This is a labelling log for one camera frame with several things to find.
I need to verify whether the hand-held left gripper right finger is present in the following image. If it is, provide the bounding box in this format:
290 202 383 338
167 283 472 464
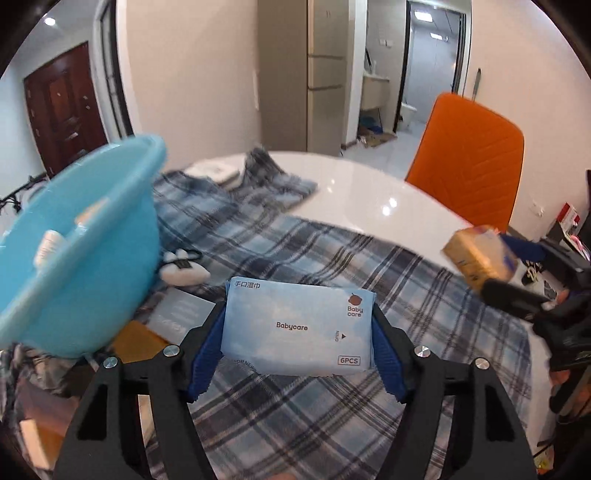
369 305 539 480

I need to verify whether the light blue wet wipes pack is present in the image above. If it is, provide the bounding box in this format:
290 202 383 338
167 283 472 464
221 277 376 376

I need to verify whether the dark brown entrance door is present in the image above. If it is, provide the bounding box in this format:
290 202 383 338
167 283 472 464
23 41 109 178

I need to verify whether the beige refrigerator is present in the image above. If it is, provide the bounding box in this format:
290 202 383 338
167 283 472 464
256 0 370 158

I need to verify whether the blue plastic basin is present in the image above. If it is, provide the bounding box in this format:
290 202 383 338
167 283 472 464
0 135 167 360

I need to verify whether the black framed glass door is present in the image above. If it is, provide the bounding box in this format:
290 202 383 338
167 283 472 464
95 0 139 139

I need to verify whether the black bicycle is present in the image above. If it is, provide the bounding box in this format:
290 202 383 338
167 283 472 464
0 174 49 215

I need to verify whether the orange chair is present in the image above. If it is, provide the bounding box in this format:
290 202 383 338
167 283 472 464
405 92 526 234

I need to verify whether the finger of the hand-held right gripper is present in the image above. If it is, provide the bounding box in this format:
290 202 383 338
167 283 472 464
480 279 552 320
499 234 546 265

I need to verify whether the white flat device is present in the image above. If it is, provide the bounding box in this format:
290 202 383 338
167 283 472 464
187 159 241 185

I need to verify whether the white plush keychain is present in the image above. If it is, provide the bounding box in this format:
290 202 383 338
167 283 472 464
159 249 211 286

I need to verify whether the flattened cardboard on floor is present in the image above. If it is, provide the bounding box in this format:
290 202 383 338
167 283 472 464
358 129 398 148

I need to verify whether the gold and blue cigarette pack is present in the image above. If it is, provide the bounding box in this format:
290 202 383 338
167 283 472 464
442 225 519 291

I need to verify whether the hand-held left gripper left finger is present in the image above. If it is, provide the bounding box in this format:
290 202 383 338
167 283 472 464
53 302 227 480

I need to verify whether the blue plaid cloth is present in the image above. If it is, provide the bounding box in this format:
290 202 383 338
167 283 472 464
0 148 532 480

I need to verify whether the brown flat box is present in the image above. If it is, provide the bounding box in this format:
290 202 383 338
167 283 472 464
108 320 169 365

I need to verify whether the white sink cabinet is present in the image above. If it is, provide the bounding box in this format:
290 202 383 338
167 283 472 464
362 74 393 109

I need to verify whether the red and white box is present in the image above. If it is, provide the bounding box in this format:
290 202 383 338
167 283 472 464
558 203 583 232

